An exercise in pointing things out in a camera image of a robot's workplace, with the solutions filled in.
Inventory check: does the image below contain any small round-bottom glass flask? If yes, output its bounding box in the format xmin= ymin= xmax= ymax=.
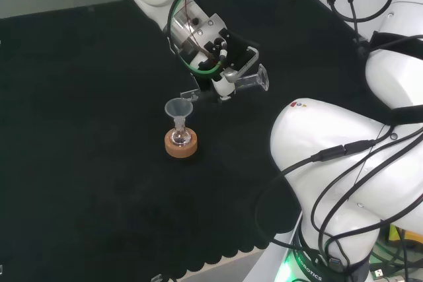
xmin=171 ymin=120 xmax=192 ymax=147

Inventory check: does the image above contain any cork ring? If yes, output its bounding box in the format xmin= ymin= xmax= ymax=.
xmin=164 ymin=129 xmax=199 ymax=159

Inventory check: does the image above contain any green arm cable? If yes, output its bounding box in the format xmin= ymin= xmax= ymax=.
xmin=169 ymin=0 xmax=239 ymax=77

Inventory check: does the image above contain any black cable with inline connector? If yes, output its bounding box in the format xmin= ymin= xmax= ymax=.
xmin=254 ymin=123 xmax=423 ymax=250

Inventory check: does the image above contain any black bench cloth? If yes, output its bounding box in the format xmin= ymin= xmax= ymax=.
xmin=0 ymin=0 xmax=371 ymax=282

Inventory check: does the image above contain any clear plastic funnel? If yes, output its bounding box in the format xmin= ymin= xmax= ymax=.
xmin=164 ymin=97 xmax=195 ymax=125

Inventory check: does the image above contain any clear graduated cylinder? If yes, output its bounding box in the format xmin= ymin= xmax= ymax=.
xmin=180 ymin=63 xmax=270 ymax=102

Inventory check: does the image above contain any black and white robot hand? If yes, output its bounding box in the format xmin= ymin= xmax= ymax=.
xmin=190 ymin=69 xmax=240 ymax=103

